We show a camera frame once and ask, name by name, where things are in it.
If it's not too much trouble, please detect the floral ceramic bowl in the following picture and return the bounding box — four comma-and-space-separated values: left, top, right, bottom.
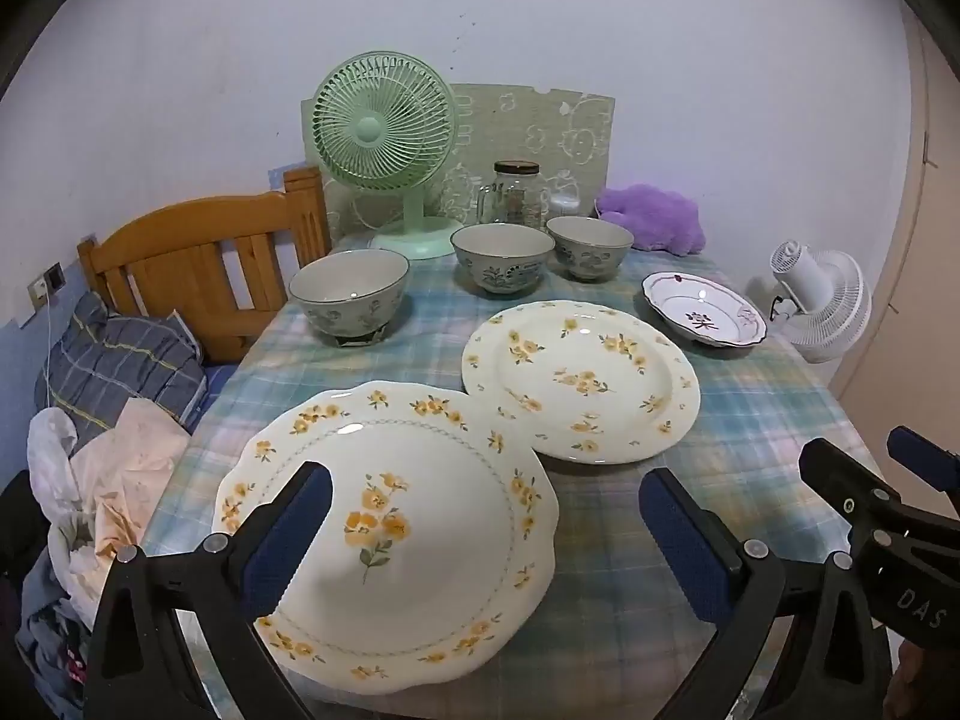
450, 223, 556, 295
546, 215, 635, 282
289, 247, 412, 350

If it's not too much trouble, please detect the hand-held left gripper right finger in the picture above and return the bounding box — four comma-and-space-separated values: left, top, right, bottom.
637, 467, 897, 720

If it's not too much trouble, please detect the glass jar with handle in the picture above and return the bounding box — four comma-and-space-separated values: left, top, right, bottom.
476, 160, 543, 230

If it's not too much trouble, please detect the white standing fan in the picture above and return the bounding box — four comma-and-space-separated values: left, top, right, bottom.
766, 240, 873, 365

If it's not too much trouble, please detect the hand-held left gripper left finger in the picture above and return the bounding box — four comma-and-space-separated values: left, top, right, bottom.
84, 460, 335, 720

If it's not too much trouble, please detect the thin white cable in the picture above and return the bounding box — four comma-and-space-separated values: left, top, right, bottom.
39, 296, 76, 421

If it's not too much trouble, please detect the blue checked bedsheet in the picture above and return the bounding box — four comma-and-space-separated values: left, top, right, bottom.
196, 364, 241, 428

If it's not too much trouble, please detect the grey plaid pillow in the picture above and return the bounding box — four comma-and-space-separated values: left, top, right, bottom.
34, 291, 207, 458

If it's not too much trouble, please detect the green printed board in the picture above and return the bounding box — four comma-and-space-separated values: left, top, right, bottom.
300, 82, 616, 256

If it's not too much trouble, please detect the green desk fan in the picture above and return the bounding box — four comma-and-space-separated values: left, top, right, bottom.
311, 51, 456, 261

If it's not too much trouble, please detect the wooden bed headboard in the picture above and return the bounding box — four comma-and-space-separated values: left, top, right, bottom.
77, 165, 332, 365

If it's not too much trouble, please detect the yellow floral plate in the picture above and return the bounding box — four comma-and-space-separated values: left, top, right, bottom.
461, 300, 701, 464

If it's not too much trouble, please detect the plaid tablecloth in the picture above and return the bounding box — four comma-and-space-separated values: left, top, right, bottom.
142, 229, 901, 720

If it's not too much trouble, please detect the white crumpled cloth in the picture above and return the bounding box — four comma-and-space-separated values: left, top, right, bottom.
27, 406, 102, 593

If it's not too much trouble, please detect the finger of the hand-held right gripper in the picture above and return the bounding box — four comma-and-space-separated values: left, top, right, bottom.
887, 426, 960, 522
797, 437, 905, 541

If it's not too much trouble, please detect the beige door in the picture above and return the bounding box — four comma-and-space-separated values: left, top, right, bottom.
829, 15, 960, 458

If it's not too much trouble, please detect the dark clothes pile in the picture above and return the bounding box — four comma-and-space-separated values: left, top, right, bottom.
0, 465, 102, 720

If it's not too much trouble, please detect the clear cotton swab container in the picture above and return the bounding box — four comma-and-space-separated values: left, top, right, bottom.
546, 172, 584, 218

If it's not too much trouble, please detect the purple plush toy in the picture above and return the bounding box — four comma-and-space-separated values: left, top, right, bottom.
596, 182, 707, 254

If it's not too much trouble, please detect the small red-patterned plate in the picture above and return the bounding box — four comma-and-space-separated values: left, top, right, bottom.
641, 271, 768, 350

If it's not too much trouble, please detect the yellow floral plate dotted ring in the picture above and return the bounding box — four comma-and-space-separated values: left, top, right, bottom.
212, 381, 560, 687

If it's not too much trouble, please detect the cream crumpled cloth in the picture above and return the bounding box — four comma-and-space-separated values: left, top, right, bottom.
67, 397, 188, 578

